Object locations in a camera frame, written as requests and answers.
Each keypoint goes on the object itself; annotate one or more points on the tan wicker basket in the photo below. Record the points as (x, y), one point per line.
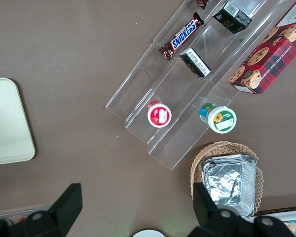
(236, 148)

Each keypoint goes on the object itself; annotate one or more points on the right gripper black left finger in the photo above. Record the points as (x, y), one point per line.
(64, 209)

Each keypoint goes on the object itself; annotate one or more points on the white plastic snack bin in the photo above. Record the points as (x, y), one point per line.
(286, 216)

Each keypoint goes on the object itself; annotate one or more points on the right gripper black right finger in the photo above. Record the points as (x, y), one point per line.
(207, 212)

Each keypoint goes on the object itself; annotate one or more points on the clear acrylic bottle rack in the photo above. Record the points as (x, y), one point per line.
(5, 214)

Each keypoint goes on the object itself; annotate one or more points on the red tartan cookie box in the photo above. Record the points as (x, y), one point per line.
(273, 64)

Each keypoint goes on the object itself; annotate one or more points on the clear granola snack packet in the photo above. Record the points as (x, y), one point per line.
(291, 225)

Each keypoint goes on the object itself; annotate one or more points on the small black carton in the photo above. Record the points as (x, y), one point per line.
(196, 63)
(233, 17)

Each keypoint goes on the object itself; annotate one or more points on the Snickers chocolate bar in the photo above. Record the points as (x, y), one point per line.
(183, 35)
(203, 3)

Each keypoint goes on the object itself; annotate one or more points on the aluminium foil container stack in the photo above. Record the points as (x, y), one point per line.
(227, 182)

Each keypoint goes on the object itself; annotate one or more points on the clear acrylic step shelf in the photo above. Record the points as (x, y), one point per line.
(162, 81)

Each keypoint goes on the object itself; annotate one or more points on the cream rectangular tray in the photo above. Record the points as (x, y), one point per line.
(7, 123)

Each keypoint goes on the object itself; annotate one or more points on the red lid yogurt cup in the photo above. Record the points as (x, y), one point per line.
(159, 114)

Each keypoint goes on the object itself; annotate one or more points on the green lid yogurt cup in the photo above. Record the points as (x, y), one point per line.
(222, 120)

